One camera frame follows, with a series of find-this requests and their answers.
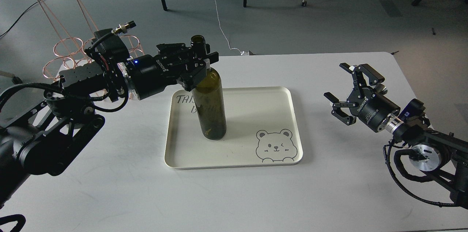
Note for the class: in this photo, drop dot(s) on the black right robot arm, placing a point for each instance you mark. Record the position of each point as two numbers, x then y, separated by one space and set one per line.
423 154

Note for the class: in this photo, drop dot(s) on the copper wire wine rack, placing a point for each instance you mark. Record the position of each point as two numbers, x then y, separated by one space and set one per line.
69 45

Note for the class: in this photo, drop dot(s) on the silver metal jigger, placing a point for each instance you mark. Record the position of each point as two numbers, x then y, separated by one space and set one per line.
381 89

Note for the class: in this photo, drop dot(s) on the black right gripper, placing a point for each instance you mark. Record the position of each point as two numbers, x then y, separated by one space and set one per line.
370 107

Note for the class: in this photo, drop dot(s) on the dark green wine bottle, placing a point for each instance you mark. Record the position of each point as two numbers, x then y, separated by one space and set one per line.
208 97

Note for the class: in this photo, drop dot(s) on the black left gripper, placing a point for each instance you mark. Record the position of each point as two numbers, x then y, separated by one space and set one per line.
148 75

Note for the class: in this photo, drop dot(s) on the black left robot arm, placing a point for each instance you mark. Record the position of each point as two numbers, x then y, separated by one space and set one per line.
46 138

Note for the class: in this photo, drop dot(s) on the cream bear serving tray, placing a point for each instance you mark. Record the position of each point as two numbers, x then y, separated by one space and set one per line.
262 130

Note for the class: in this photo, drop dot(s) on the black chair caster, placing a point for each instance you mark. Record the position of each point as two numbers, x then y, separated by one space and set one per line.
16 80

